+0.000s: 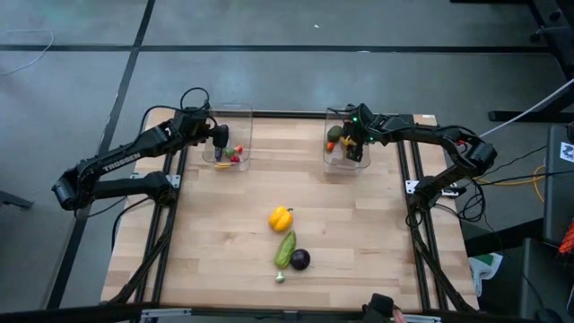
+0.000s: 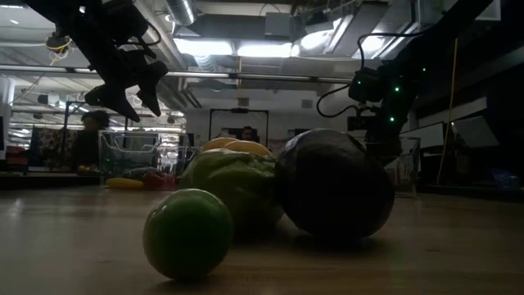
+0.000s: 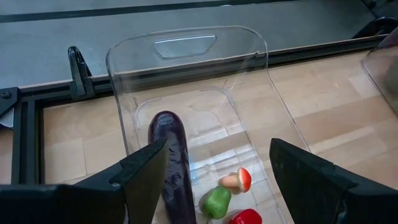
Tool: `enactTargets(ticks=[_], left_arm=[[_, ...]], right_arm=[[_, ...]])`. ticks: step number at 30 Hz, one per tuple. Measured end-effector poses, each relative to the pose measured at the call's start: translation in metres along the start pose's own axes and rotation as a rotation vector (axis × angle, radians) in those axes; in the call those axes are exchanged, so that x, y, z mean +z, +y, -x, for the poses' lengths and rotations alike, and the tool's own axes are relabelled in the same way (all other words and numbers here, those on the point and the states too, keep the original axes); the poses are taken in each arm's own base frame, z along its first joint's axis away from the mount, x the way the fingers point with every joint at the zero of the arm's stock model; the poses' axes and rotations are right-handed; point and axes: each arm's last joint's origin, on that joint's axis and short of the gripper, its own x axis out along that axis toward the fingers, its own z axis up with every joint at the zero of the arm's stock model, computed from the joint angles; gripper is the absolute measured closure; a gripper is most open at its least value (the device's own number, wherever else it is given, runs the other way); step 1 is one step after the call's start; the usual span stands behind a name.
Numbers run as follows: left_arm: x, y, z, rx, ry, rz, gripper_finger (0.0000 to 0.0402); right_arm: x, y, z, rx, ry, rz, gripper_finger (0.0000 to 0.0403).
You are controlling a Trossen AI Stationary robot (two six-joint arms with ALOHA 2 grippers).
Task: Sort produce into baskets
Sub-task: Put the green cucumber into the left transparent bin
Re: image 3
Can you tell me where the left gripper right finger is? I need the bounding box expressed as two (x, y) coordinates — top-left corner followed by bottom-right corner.
(269, 138), (398, 224)

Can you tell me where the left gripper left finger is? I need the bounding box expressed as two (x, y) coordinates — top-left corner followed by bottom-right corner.
(0, 138), (170, 224)

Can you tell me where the purple eggplant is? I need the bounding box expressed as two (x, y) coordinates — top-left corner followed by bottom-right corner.
(147, 111), (198, 224)

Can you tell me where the red-capped mushroom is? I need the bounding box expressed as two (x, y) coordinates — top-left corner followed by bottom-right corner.
(219, 167), (252, 194)

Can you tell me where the small red radish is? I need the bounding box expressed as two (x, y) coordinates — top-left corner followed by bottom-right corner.
(228, 208), (264, 224)

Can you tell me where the small green pepper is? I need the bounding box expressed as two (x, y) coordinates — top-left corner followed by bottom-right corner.
(200, 185), (233, 224)

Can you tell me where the clear plastic bin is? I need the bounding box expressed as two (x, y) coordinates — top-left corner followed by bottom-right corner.
(105, 25), (308, 224)
(360, 26), (398, 118)

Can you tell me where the black table frame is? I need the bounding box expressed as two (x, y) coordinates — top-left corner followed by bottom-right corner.
(0, 32), (398, 187)

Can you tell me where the black frame bracket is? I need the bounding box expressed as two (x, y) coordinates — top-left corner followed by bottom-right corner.
(353, 17), (398, 40)
(67, 45), (96, 99)

